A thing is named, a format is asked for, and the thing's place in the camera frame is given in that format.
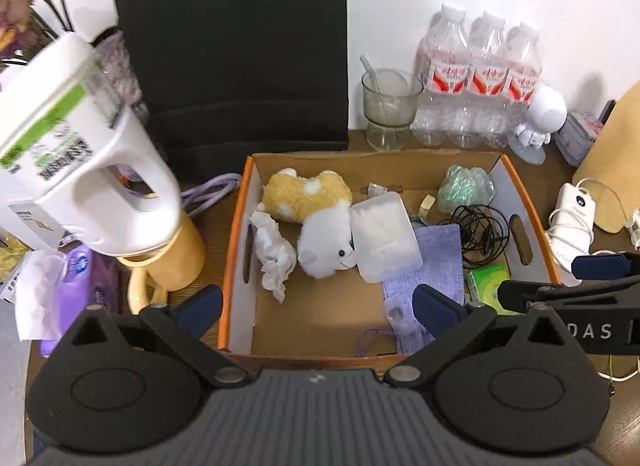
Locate water bottle middle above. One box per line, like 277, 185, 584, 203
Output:
448, 12, 508, 148

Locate white detergent bottle vase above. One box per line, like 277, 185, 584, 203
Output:
1, 32, 182, 257

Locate alpaca plush toy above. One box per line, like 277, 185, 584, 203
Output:
259, 168, 356, 279

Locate translucent cotton swab box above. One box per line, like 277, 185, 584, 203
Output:
350, 192, 423, 284

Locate white charging cable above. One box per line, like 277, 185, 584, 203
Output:
574, 176, 640, 385

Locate cream eraser block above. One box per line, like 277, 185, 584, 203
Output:
419, 195, 436, 220

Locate glass cup with spoon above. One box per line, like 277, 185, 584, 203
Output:
360, 55, 424, 152

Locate red cardboard box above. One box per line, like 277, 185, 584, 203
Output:
218, 149, 559, 370

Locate black paper bag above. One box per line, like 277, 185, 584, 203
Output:
115, 0, 348, 182

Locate purple knitted pouch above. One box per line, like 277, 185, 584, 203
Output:
358, 224, 464, 356

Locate water bottle right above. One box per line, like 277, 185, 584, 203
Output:
485, 22, 542, 149

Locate white power adapter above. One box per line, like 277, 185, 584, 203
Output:
546, 183, 596, 273

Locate purple tissue pack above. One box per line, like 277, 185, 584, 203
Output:
13, 245, 119, 358

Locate yellow mug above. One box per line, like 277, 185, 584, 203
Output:
117, 213, 206, 314

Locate yellow thermos jug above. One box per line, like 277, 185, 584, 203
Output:
573, 83, 640, 234

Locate black earphone cable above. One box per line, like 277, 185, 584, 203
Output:
438, 203, 511, 269

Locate grey small box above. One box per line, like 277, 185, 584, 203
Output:
553, 111, 603, 168

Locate water bottle left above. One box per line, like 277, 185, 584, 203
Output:
411, 4, 471, 146

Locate green tissue packet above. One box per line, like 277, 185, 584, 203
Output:
465, 264, 514, 315

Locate water bottle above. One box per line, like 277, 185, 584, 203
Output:
411, 4, 471, 146
448, 12, 508, 148
485, 22, 542, 149

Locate white robot speaker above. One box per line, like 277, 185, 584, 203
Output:
508, 83, 567, 166

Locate white tissue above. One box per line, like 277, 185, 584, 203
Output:
250, 208, 297, 304

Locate lavender cable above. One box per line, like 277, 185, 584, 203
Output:
179, 172, 244, 219

